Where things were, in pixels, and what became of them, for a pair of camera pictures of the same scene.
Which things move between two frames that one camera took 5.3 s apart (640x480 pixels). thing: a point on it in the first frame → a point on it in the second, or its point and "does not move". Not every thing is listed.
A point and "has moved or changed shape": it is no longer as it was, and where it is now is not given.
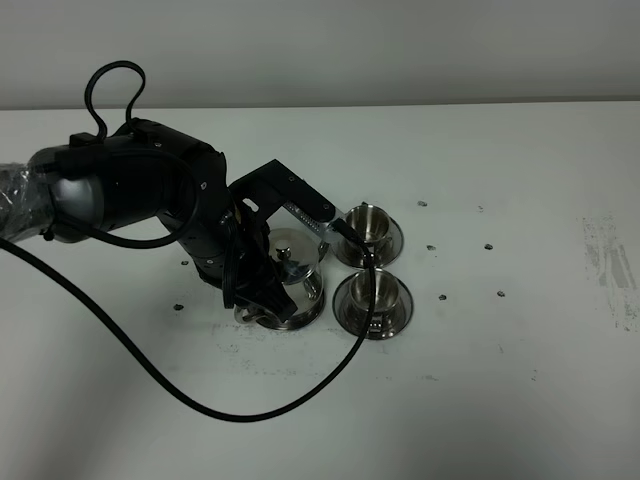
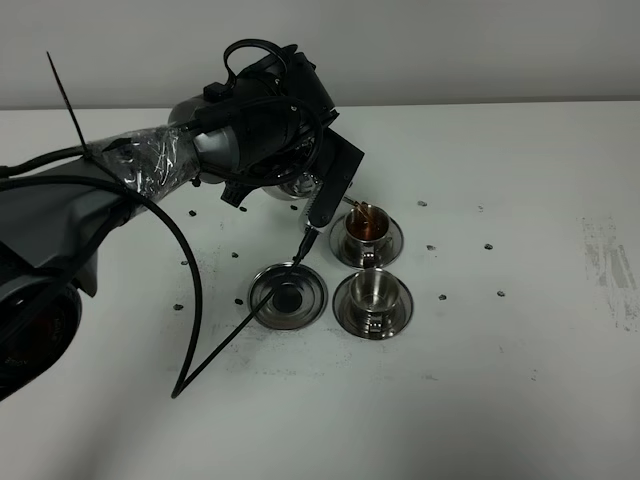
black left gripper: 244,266 → 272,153
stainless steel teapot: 299,255 has moved or changed shape
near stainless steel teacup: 386,292 does not move
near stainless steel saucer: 385,324 does not move
